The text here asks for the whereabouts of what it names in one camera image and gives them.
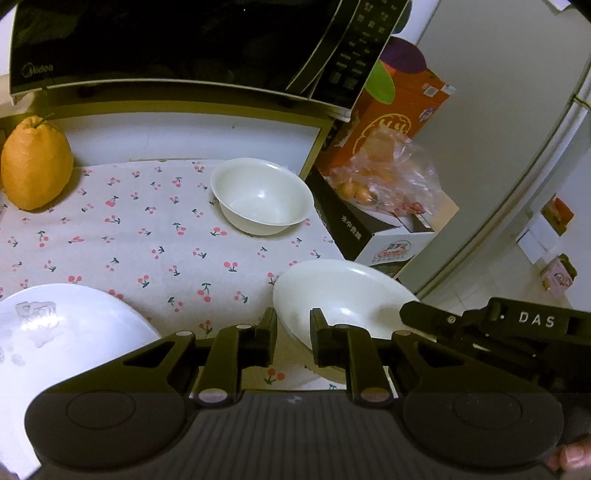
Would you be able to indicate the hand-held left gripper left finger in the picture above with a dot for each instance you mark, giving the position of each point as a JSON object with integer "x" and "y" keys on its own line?
{"x": 267, "y": 337}

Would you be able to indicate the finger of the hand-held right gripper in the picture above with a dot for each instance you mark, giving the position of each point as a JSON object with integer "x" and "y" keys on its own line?
{"x": 427, "y": 318}

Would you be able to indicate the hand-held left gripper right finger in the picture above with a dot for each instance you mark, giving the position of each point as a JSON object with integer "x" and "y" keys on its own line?
{"x": 317, "y": 339}

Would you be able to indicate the cream bowl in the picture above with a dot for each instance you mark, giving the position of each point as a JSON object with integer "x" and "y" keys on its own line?
{"x": 351, "y": 290}

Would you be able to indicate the blue patterned plate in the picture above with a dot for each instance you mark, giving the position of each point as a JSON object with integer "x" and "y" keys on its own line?
{"x": 69, "y": 350}

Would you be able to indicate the person's right hand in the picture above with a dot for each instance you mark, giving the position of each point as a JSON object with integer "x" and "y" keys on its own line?
{"x": 572, "y": 457}

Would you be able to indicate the small pink box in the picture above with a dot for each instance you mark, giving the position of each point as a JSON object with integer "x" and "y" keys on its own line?
{"x": 560, "y": 276}

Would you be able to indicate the black and white carton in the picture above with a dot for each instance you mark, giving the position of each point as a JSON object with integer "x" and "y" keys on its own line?
{"x": 351, "y": 226}

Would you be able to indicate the small orange box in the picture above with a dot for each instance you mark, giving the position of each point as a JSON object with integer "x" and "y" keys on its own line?
{"x": 557, "y": 216}

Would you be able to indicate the white bowl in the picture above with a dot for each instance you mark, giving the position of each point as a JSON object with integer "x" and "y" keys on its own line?
{"x": 261, "y": 194}

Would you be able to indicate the clear plastic bag of fruit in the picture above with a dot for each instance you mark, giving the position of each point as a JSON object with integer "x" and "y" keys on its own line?
{"x": 383, "y": 180}

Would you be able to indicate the cherry print tablecloth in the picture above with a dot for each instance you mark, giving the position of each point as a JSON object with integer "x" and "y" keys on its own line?
{"x": 138, "y": 230}

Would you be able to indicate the orange carton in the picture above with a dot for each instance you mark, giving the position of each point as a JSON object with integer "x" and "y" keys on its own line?
{"x": 406, "y": 106}

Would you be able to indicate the wooden microwave stand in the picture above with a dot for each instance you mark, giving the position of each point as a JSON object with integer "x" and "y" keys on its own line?
{"x": 184, "y": 138}

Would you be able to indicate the white refrigerator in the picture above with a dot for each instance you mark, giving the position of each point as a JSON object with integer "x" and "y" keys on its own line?
{"x": 498, "y": 115}

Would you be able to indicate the large orange citrus fruit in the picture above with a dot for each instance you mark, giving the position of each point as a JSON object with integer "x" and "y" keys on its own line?
{"x": 34, "y": 166}

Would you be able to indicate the black microwave oven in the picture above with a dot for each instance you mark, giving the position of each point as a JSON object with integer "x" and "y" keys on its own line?
{"x": 161, "y": 41}

